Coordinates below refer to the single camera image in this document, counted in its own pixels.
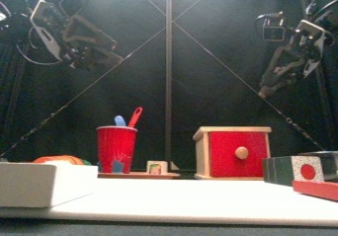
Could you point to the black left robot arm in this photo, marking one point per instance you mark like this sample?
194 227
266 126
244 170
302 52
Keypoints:
11 26

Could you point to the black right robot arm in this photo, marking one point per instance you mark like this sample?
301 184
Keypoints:
325 3

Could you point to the white cutting board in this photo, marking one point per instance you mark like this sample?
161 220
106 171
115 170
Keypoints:
176 203

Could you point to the blue toy utensil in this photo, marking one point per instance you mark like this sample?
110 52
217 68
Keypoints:
121 120

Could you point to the red plastic cup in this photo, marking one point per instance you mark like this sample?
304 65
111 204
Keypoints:
115 147

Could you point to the wooden box with red drawer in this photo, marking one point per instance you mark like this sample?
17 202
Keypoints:
233 154

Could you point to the dark block with red dot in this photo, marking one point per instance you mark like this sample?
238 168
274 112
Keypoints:
286 169

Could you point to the orange toy carrot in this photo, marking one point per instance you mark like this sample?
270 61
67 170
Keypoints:
57 159

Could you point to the small blue block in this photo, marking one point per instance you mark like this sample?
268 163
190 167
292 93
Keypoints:
118 167

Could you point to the small white picture block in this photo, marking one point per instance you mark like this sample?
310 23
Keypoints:
157 168

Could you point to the pink wooden tray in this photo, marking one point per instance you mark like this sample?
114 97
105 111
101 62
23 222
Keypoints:
141 175

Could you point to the red toy block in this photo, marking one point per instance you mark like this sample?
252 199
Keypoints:
318 190

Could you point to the white toy block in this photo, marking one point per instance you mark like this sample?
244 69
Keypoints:
26 184

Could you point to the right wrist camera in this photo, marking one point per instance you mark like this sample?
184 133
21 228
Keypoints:
274 32

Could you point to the vertical metal frame pole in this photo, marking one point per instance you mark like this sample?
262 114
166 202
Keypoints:
169 65

